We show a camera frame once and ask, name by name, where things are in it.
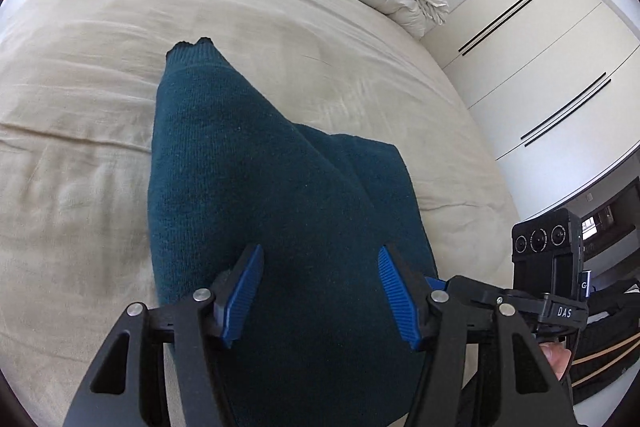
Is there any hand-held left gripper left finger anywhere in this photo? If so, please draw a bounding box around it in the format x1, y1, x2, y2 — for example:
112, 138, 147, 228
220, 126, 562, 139
62, 243, 266, 427

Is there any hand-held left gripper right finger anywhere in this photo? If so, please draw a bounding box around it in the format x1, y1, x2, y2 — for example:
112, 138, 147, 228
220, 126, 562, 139
377, 244, 581, 427

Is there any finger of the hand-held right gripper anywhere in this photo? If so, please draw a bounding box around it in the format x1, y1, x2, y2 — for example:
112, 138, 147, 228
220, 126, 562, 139
424, 275, 502, 309

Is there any dark teal knit sweater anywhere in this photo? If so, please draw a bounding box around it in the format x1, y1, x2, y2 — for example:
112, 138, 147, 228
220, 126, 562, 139
146, 37, 438, 427

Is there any person's right hand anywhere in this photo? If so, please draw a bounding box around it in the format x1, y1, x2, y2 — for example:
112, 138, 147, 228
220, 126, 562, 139
542, 341, 574, 378

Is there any dark wooden shelf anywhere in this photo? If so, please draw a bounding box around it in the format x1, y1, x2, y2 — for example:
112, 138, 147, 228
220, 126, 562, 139
575, 177, 640, 279

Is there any person's black jacket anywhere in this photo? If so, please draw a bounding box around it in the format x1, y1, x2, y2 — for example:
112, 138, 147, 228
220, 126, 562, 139
569, 277, 640, 408

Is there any white wardrobe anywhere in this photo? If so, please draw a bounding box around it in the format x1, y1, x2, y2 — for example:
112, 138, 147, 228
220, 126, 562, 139
422, 0, 640, 220

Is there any beige bed cover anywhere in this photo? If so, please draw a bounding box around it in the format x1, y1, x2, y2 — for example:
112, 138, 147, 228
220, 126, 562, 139
0, 0, 521, 427

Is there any black wardrobe handle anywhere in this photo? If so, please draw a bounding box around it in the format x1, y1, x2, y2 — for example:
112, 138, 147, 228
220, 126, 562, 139
462, 0, 532, 56
520, 73, 607, 139
458, 0, 529, 51
524, 79, 612, 148

